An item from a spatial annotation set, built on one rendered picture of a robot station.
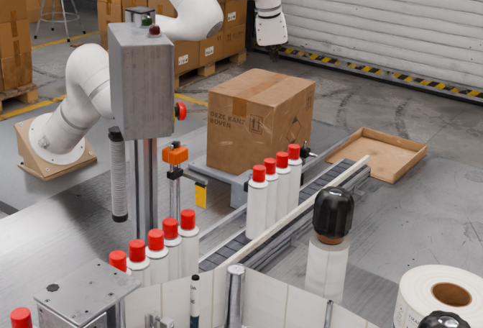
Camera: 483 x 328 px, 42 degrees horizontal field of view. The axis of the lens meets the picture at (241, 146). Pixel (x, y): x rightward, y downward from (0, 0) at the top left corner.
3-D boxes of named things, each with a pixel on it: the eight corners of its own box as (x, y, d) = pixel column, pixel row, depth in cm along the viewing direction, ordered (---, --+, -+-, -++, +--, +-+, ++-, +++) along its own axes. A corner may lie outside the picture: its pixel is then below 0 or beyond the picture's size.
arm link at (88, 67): (75, 135, 189) (108, 96, 172) (40, 85, 189) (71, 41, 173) (104, 121, 197) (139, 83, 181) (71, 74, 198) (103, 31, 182)
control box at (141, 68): (123, 142, 119) (120, 44, 111) (110, 110, 134) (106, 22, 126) (175, 137, 123) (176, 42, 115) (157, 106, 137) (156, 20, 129)
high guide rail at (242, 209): (116, 299, 129) (116, 294, 128) (111, 297, 129) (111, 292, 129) (351, 140, 209) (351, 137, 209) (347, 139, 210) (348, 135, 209)
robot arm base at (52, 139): (48, 174, 198) (71, 148, 186) (16, 125, 200) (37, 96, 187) (93, 153, 212) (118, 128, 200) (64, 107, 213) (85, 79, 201)
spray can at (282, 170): (279, 227, 170) (285, 160, 162) (264, 221, 173) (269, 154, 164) (290, 219, 174) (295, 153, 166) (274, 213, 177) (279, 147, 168)
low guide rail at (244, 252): (142, 335, 127) (142, 327, 126) (138, 332, 128) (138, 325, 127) (369, 161, 208) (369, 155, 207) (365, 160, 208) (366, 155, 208)
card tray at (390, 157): (392, 184, 208) (394, 173, 206) (324, 161, 221) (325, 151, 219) (425, 155, 230) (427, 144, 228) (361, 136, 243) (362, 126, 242)
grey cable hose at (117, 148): (120, 225, 131) (116, 134, 123) (108, 219, 133) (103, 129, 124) (131, 219, 134) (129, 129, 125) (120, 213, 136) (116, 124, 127)
